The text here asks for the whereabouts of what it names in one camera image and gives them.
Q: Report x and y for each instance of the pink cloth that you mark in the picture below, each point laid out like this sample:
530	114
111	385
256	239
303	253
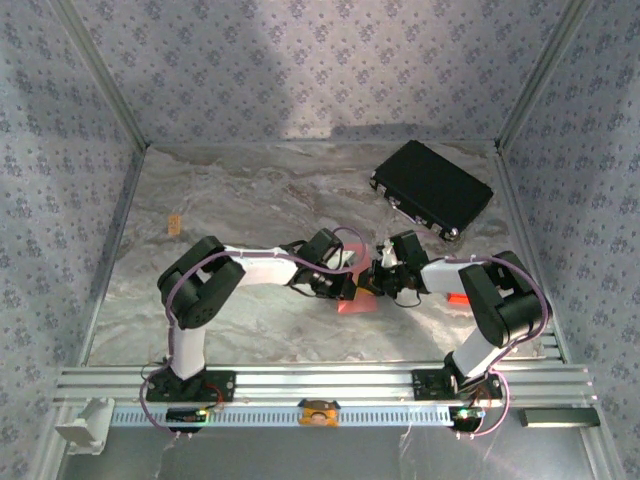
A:
357	306

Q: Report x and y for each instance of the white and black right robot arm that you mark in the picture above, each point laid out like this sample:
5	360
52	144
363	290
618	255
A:
505	305

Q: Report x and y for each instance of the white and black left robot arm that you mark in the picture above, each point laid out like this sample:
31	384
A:
200	290

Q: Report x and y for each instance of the small red block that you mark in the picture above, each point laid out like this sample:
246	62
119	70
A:
456	298

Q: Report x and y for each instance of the black ribbed carrying case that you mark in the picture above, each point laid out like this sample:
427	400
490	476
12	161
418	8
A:
430	182

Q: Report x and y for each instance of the orange cartoon figure sticker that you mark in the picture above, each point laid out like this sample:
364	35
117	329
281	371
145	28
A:
319	414

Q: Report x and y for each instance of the small orange tag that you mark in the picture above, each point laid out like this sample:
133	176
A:
173	225

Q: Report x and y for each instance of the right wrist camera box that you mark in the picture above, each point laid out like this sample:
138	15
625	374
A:
412	247

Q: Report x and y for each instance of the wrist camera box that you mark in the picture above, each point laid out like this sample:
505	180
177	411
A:
412	247
322	245

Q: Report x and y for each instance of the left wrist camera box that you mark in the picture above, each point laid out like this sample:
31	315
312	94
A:
322	245

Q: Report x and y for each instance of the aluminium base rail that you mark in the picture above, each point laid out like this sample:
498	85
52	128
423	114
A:
325	382

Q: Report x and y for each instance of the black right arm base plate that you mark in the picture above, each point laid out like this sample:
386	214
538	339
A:
427	385

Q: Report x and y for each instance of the aluminium side rail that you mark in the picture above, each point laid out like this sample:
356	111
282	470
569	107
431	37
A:
119	235
515	200

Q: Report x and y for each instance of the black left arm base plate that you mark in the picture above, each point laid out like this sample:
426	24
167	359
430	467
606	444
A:
220	387

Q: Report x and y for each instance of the aluminium frame post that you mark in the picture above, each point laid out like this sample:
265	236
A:
541	75

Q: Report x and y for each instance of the white plastic bracket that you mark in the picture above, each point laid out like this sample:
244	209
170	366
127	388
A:
82	425

